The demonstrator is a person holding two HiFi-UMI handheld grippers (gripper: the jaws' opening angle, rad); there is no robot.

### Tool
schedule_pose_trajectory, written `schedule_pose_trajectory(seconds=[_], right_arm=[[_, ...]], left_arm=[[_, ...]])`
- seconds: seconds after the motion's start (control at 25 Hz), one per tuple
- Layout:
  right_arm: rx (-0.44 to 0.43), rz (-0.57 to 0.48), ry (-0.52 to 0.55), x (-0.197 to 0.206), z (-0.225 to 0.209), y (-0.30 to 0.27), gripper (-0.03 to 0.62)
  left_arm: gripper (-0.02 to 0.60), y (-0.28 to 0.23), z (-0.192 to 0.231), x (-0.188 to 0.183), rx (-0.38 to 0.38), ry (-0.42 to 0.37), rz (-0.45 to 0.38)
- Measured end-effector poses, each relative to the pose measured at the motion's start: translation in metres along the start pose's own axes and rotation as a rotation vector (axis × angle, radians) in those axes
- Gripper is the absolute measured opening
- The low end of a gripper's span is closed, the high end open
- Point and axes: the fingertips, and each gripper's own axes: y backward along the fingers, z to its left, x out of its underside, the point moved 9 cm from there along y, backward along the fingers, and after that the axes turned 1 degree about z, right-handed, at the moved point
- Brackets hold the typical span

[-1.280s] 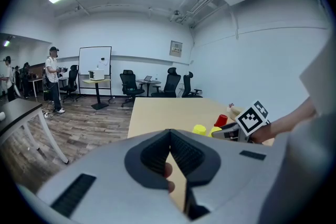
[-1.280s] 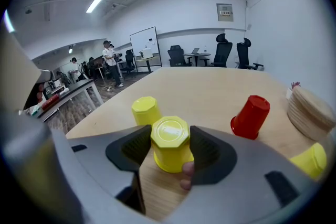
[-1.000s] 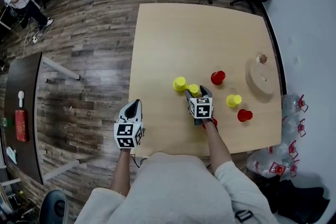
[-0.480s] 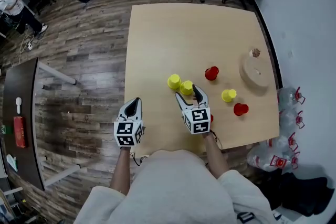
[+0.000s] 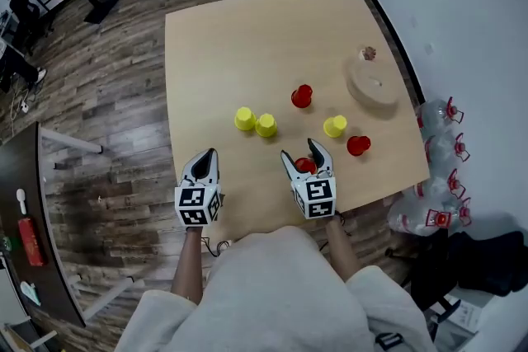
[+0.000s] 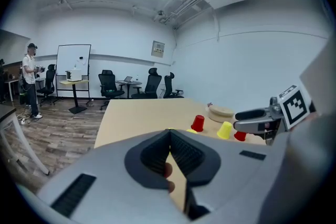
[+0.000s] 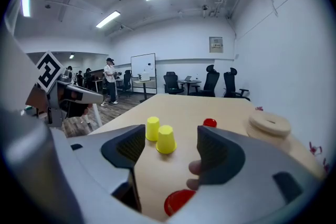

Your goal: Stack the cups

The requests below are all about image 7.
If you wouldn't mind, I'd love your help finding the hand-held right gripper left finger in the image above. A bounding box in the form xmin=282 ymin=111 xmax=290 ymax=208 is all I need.
xmin=51 ymin=124 xmax=158 ymax=224

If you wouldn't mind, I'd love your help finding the yellow paper cup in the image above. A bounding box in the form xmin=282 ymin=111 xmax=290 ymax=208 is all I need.
xmin=145 ymin=116 xmax=161 ymax=142
xmin=155 ymin=125 xmax=177 ymax=155

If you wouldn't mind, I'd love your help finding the white whiteboard on stand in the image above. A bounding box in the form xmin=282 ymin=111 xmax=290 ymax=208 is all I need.
xmin=130 ymin=53 xmax=158 ymax=94

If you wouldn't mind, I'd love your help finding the beige woven rope basket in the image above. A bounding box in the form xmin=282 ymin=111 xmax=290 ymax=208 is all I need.
xmin=246 ymin=110 xmax=326 ymax=179

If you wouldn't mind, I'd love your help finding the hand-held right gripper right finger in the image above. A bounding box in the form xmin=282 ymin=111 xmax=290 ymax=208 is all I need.
xmin=165 ymin=125 xmax=323 ymax=224

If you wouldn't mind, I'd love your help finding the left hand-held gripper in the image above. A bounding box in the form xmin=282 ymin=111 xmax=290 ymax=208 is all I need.
xmin=35 ymin=50 xmax=104 ymax=128

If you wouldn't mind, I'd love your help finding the black office chair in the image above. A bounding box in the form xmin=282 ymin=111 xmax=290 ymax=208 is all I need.
xmin=163 ymin=71 xmax=185 ymax=95
xmin=189 ymin=64 xmax=221 ymax=98
xmin=223 ymin=67 xmax=251 ymax=102
xmin=122 ymin=69 xmax=133 ymax=98

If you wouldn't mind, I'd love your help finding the grey wall electrical panel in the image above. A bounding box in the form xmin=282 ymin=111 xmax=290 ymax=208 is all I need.
xmin=209 ymin=36 xmax=224 ymax=54

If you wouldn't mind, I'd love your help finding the red paper cup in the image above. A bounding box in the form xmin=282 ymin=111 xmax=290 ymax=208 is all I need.
xmin=203 ymin=118 xmax=218 ymax=129
xmin=164 ymin=189 xmax=197 ymax=217

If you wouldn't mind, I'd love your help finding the person's left forearm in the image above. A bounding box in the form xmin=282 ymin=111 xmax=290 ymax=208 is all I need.
xmin=25 ymin=85 xmax=49 ymax=113

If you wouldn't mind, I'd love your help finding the person's left hand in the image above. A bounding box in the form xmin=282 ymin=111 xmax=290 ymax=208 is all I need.
xmin=58 ymin=88 xmax=92 ymax=116

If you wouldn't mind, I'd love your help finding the person's grey sweatshirt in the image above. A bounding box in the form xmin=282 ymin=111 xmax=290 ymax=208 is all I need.
xmin=0 ymin=20 xmax=40 ymax=113

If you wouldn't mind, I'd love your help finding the person's right hand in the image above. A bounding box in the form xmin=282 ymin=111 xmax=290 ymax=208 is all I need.
xmin=186 ymin=159 xmax=203 ymax=191

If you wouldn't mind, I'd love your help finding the light wooden standing table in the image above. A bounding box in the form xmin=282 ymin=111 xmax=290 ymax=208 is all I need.
xmin=133 ymin=80 xmax=157 ymax=103

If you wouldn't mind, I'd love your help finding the round dark table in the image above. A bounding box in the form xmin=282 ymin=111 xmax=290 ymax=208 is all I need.
xmin=177 ymin=79 xmax=202 ymax=95

